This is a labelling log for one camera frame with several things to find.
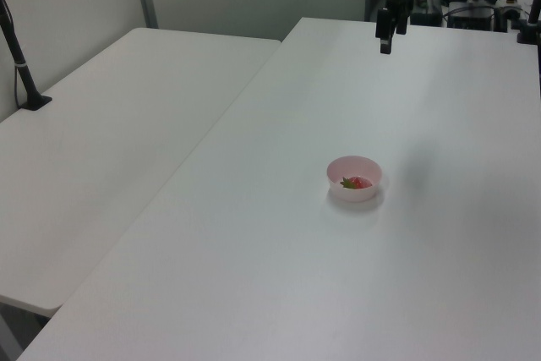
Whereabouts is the black clamped camera pole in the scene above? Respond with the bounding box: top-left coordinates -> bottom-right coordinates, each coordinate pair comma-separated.
515,0 -> 541,45

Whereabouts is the red strawberry with green leaves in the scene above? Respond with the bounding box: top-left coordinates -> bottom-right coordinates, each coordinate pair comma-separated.
340,175 -> 373,190

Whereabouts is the pink plastic bowl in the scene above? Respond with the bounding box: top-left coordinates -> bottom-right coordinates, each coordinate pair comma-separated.
325,155 -> 384,204

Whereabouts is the black equipment box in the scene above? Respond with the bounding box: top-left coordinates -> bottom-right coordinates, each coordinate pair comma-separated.
446,0 -> 509,33

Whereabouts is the black camera pole with base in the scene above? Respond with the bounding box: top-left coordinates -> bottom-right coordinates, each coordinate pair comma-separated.
0,0 -> 53,111

